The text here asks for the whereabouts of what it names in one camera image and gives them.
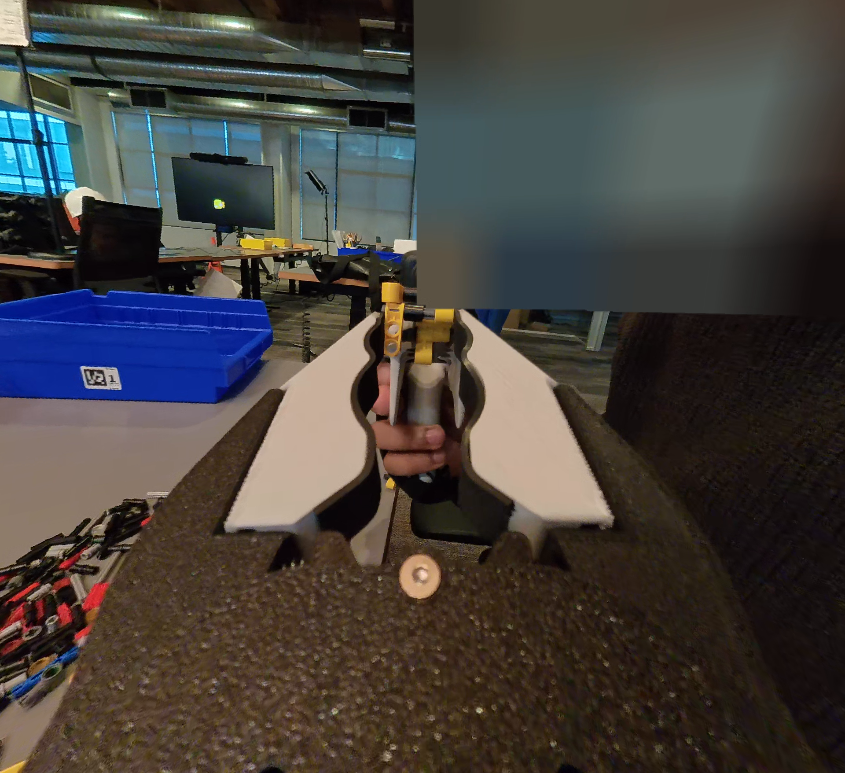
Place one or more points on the black monitor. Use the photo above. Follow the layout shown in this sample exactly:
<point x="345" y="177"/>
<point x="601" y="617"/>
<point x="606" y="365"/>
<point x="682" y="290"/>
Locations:
<point x="224" y="192"/>

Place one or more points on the black bag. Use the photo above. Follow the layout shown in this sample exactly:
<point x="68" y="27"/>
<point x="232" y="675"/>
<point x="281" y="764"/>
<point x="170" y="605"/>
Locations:
<point x="356" y="270"/>

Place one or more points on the black stand pole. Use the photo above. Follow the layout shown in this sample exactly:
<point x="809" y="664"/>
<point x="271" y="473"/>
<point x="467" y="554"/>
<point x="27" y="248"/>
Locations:
<point x="39" y="146"/>

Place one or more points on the silver ceiling duct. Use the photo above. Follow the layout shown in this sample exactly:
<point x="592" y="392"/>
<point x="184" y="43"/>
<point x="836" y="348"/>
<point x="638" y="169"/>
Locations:
<point x="165" y="33"/>

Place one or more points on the white table leg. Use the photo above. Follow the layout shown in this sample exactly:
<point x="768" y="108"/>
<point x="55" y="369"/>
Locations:
<point x="597" y="330"/>

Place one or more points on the black office chair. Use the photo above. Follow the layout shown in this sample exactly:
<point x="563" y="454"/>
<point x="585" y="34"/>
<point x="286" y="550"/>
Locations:
<point x="119" y="245"/>

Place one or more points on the yellow toy brick assembly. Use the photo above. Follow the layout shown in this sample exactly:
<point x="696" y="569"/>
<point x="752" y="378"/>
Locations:
<point x="394" y="324"/>

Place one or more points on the yellow box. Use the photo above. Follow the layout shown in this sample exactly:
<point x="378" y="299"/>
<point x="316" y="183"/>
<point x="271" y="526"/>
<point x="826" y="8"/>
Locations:
<point x="264" y="243"/>

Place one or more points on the long wooden desk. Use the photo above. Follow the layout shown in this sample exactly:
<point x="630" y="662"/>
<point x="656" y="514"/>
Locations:
<point x="191" y="255"/>

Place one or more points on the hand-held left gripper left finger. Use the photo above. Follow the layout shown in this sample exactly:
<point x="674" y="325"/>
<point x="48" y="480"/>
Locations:
<point x="297" y="443"/>

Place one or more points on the small blue bin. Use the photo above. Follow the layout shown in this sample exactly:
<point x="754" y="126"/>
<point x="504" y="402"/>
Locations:
<point x="360" y="252"/>

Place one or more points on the pile of toy building parts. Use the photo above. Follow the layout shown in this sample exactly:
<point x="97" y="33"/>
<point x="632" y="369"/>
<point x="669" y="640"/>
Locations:
<point x="46" y="595"/>

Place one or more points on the person's right hand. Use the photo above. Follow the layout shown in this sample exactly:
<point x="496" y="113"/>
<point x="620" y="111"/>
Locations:
<point x="416" y="449"/>

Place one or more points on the black webcam bar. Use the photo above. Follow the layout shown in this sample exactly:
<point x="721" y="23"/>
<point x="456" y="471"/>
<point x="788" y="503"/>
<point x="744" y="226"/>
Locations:
<point x="218" y="157"/>

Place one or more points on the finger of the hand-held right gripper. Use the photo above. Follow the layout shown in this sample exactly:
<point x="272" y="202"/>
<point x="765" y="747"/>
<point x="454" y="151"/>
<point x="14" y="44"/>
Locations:
<point x="396" y="390"/>
<point x="457" y="390"/>

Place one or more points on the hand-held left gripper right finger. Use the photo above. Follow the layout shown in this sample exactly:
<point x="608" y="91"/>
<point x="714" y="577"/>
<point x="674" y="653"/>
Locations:
<point x="535" y="443"/>

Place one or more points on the blue plastic bin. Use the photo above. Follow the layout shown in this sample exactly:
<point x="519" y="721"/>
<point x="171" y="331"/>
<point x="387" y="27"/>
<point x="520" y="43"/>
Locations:
<point x="132" y="344"/>

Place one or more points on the white paper sign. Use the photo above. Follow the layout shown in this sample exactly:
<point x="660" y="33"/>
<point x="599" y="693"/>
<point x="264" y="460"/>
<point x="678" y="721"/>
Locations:
<point x="12" y="0"/>

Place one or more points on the small wooden desk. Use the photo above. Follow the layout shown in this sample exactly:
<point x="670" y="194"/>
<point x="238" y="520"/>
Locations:
<point x="343" y="282"/>

